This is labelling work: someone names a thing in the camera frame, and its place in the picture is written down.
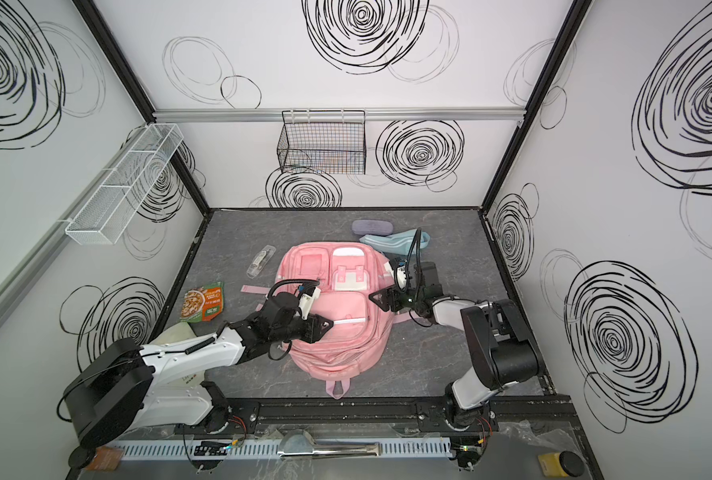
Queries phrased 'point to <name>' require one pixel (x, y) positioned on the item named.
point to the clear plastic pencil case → (261, 261)
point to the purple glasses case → (372, 227)
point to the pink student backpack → (347, 274)
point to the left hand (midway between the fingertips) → (332, 322)
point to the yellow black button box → (561, 464)
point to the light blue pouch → (397, 243)
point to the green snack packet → (201, 304)
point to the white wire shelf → (106, 216)
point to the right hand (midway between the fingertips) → (375, 296)
